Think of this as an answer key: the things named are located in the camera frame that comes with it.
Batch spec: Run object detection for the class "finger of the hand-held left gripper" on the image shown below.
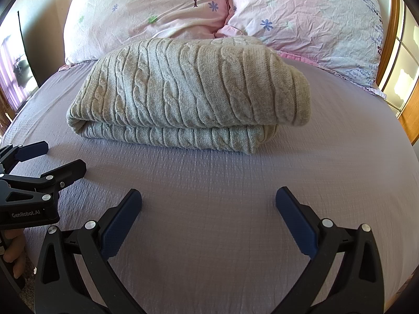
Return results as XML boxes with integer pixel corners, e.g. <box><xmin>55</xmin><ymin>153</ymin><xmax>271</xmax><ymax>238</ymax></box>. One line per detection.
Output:
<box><xmin>0</xmin><ymin>141</ymin><xmax>49</xmax><ymax>174</ymax></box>
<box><xmin>0</xmin><ymin>159</ymin><xmax>87</xmax><ymax>217</ymax></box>

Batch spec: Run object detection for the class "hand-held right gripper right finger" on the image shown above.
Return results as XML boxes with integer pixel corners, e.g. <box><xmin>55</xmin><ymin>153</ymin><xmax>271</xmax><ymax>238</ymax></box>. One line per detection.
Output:
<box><xmin>270</xmin><ymin>186</ymin><xmax>384</xmax><ymax>314</ymax></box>

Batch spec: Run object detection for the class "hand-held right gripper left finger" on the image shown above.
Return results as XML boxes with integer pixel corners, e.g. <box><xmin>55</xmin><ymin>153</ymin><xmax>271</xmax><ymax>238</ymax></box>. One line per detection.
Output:
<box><xmin>34</xmin><ymin>188</ymin><xmax>148</xmax><ymax>314</ymax></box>

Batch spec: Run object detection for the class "grey cable-knit sweater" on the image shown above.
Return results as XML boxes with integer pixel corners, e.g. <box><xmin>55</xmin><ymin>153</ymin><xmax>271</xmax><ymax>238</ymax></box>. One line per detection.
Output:
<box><xmin>66</xmin><ymin>37</ymin><xmax>311</xmax><ymax>154</ymax></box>

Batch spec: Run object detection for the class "person's left hand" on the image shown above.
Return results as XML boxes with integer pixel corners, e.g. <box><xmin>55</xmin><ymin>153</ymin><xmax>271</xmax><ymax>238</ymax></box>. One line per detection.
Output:
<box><xmin>3</xmin><ymin>229</ymin><xmax>27</xmax><ymax>278</ymax></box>

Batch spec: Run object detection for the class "lilac bed sheet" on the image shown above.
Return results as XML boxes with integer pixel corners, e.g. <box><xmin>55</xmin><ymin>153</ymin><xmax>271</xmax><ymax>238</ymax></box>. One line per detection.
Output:
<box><xmin>0</xmin><ymin>51</ymin><xmax>414</xmax><ymax>314</ymax></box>

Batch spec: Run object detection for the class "pink pillow with tree print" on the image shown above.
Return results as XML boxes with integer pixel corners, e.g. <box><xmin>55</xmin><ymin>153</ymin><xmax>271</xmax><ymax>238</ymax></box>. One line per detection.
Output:
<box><xmin>64</xmin><ymin>0</ymin><xmax>234</xmax><ymax>66</ymax></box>

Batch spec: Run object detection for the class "wooden headboard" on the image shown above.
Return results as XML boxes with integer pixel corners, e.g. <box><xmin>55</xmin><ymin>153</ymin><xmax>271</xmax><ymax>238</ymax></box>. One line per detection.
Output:
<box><xmin>376</xmin><ymin>0</ymin><xmax>419</xmax><ymax>144</ymax></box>

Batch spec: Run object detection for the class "pink floral pillow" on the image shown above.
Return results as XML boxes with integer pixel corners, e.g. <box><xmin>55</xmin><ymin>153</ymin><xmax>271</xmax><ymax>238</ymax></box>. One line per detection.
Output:
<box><xmin>216</xmin><ymin>0</ymin><xmax>387</xmax><ymax>99</ymax></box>

